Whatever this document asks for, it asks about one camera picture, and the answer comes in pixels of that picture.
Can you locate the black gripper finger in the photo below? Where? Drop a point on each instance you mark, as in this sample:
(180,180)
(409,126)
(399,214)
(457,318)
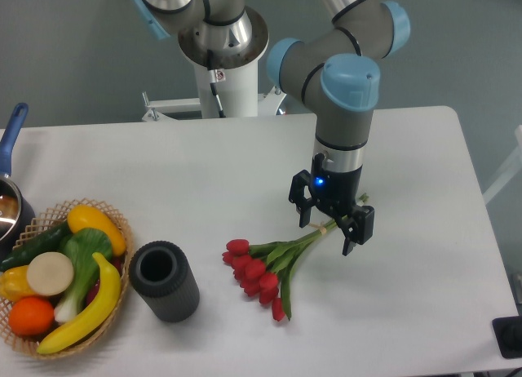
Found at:
(357,226)
(300,182)

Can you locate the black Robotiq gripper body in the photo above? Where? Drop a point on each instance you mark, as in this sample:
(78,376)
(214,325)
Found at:
(332,193)

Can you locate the red tulip bouquet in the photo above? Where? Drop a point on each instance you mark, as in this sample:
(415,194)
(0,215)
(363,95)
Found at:
(265,271)

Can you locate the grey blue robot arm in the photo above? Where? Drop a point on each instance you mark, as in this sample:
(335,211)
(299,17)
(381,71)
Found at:
(336,77)

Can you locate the dark grey ribbed vase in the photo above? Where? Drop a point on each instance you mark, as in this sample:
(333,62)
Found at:
(161,274)

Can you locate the black device at table edge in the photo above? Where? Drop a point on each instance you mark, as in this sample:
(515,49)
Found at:
(507,331)

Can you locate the yellow banana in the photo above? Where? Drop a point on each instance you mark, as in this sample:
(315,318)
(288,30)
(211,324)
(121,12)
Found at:
(92,316)

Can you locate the green bok choy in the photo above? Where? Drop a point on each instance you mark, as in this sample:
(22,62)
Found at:
(79,250)

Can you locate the red fruit in basket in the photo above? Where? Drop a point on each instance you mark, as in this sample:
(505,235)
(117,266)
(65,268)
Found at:
(92,293)

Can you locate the woven wicker basket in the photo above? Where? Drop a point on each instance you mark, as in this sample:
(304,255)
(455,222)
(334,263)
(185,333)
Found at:
(50,218)

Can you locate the green cucumber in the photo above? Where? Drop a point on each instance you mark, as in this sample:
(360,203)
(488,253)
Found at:
(47,241)

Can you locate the beige round disc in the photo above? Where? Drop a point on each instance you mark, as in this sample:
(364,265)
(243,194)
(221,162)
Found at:
(50,273)

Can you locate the orange fruit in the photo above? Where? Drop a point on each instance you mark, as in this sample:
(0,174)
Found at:
(31,316)

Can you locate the yellow bell pepper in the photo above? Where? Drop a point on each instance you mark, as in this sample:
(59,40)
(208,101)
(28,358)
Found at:
(14,284)

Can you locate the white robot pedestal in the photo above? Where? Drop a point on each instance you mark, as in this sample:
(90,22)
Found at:
(225,59)

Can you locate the white metal frame right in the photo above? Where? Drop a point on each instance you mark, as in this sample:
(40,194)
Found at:
(510,167)

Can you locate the blue handled saucepan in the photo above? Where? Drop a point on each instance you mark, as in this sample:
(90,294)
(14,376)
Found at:
(16,212)

